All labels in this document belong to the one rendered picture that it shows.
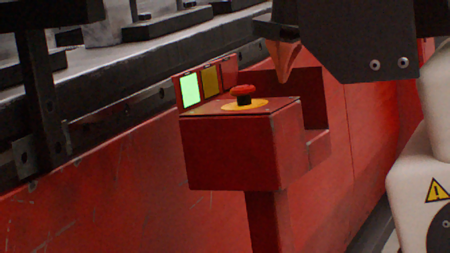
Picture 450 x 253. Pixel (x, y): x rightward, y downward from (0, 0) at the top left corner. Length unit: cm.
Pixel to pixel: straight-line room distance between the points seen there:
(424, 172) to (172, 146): 73
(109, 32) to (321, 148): 43
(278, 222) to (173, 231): 18
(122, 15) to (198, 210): 38
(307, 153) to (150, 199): 26
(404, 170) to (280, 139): 49
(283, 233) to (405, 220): 60
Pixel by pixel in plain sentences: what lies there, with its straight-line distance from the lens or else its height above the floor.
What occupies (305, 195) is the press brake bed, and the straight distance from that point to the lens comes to 212.
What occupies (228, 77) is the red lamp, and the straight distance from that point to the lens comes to 145.
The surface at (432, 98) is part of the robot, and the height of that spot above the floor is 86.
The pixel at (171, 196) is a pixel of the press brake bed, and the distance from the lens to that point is 146.
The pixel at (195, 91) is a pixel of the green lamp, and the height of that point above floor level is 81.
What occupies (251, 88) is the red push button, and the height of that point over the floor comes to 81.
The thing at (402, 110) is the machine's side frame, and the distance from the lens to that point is 320.
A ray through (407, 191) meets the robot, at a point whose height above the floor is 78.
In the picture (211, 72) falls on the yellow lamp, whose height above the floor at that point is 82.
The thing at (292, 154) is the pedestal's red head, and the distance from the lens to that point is 131.
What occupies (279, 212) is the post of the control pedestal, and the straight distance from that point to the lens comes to 139.
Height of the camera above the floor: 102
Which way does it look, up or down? 12 degrees down
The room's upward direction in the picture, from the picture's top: 8 degrees counter-clockwise
